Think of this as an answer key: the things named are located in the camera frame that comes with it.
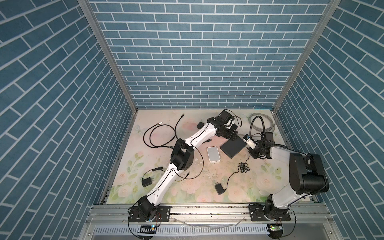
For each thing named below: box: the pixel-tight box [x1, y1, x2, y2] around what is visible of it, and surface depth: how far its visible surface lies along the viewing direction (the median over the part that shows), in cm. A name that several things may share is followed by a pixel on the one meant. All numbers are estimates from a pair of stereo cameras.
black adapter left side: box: [141, 167, 165, 188], surface depth 85 cm
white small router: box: [207, 146, 221, 163], surface depth 96 cm
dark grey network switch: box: [220, 135, 248, 159], surface depth 98 cm
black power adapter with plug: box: [214, 154, 252, 196], surface depth 89 cm
